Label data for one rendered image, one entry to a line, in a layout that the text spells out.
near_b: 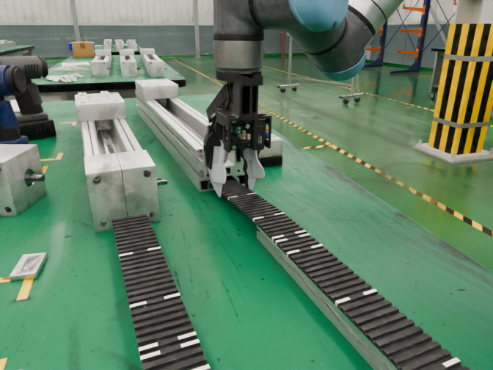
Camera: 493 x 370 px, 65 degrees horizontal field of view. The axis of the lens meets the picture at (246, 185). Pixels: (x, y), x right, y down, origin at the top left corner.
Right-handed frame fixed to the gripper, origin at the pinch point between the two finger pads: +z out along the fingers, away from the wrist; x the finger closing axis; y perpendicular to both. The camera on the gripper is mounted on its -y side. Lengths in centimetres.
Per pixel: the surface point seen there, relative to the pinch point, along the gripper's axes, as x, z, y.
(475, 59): 270, -6, -169
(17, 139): -36.6, -3.2, -33.2
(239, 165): 3.7, -1.4, -6.2
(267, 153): 13.5, -0.4, -14.2
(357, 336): -1.0, 1.7, 36.7
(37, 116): -35, -3, -61
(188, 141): -4.5, -5.4, -12.4
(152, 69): 21, -1, -198
